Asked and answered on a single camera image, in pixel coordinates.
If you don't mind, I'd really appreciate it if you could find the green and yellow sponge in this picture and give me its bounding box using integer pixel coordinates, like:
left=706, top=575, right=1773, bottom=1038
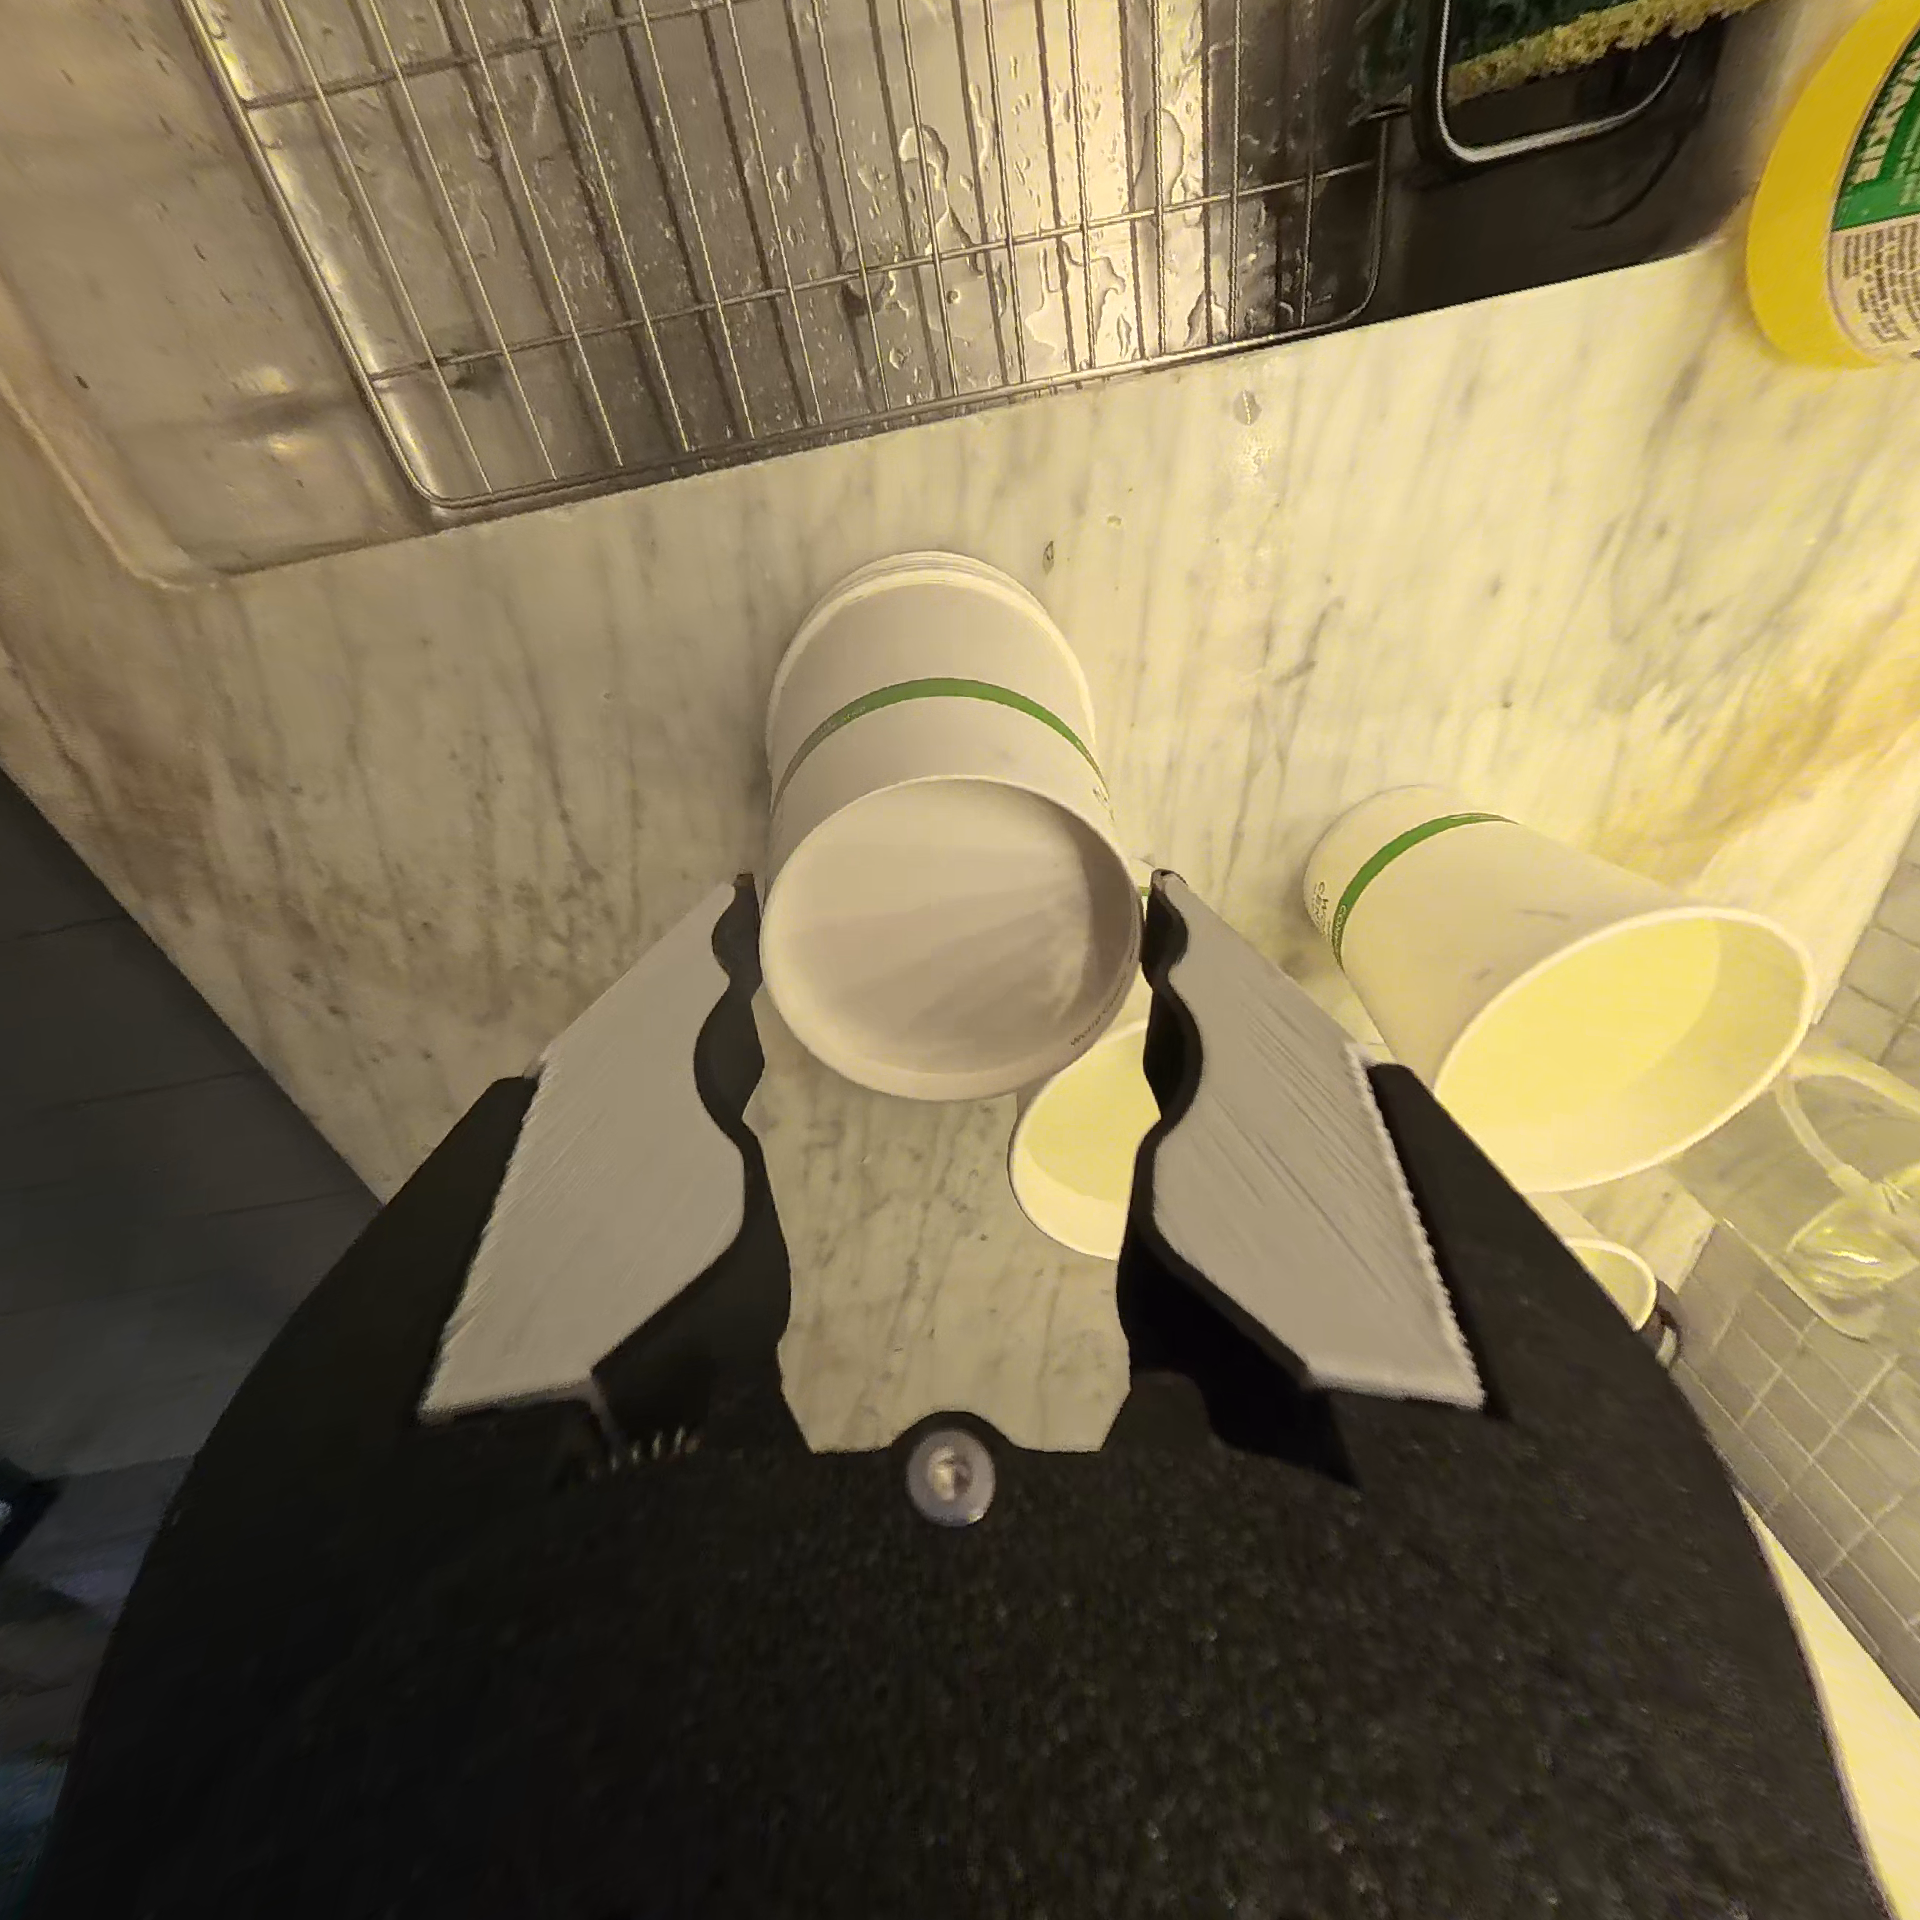
left=1356, top=0, right=1741, bottom=109

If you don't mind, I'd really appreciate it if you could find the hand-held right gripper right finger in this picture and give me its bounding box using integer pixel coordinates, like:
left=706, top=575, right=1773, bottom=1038
left=1116, top=864, right=1489, bottom=1411

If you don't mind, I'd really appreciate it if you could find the stack of paper cups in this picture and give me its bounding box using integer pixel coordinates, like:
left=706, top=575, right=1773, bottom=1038
left=757, top=553, right=1146, bottom=1108

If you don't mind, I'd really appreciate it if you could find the dish soap pump bottle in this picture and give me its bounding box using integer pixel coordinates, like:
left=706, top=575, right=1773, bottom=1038
left=1744, top=0, right=1920, bottom=373

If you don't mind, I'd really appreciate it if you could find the metal wire sink grid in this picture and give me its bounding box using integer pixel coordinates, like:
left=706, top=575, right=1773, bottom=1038
left=179, top=0, right=1390, bottom=513

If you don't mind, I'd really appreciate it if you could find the clear glass soap dispenser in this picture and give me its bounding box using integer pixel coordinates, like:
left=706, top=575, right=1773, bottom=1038
left=1686, top=1050, right=1920, bottom=1344

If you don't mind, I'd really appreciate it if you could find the white paper cup green band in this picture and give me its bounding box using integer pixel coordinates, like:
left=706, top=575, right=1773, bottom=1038
left=1007, top=1021, right=1160, bottom=1262
left=1560, top=1237, right=1661, bottom=1341
left=1297, top=783, right=1819, bottom=1198

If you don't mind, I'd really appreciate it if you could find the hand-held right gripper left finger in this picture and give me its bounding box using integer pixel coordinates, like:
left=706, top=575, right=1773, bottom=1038
left=420, top=874, right=790, bottom=1424

